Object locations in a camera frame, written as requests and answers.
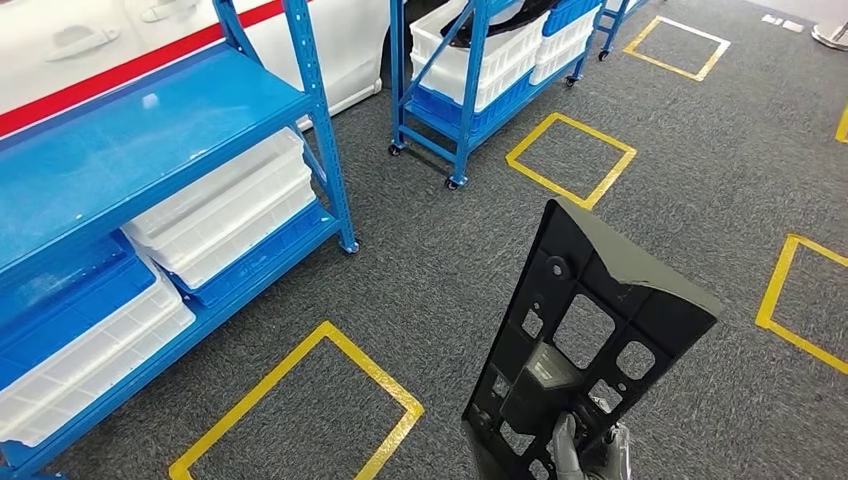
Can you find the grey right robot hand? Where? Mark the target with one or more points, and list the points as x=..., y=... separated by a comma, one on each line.
x=566, y=450

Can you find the black plastic plate bracket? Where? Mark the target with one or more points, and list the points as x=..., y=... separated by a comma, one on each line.
x=662, y=318

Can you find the black curved part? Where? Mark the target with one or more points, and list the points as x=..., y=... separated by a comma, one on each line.
x=503, y=23

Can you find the blue metal shelf rack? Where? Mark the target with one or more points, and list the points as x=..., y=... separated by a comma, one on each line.
x=132, y=132

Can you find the yellow floor tape square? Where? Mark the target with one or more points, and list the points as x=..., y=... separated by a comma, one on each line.
x=843, y=129
x=775, y=281

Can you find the blue metal rack on wheels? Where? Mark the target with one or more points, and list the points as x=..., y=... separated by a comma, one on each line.
x=613, y=26
x=474, y=99

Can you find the chrome round stanchion base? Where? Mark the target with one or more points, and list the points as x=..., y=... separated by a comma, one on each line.
x=831, y=36

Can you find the white car with red stripe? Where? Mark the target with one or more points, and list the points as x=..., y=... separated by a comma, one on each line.
x=132, y=26

